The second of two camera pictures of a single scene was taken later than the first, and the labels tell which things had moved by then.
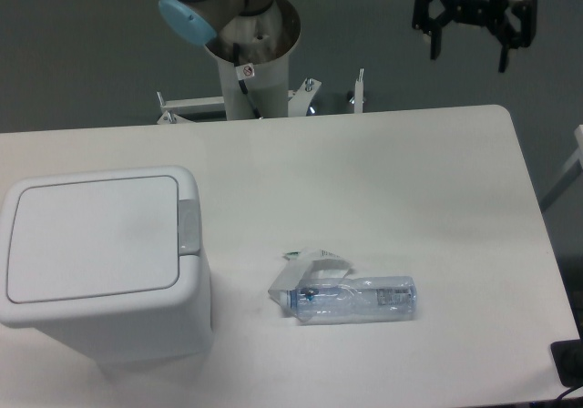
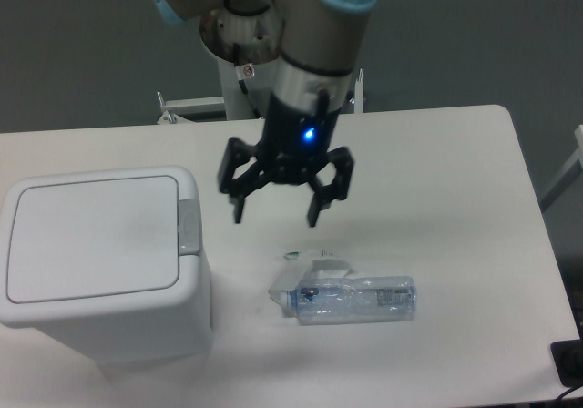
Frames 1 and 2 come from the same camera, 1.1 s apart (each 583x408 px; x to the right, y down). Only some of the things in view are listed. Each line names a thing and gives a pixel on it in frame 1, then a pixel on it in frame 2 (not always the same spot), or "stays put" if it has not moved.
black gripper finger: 423,19 → 237,153
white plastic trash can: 108,263 stays put
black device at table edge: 567,356 stays put
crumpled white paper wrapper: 310,263 stays put
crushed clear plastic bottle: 351,300 stays put
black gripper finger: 516,26 → 342,159
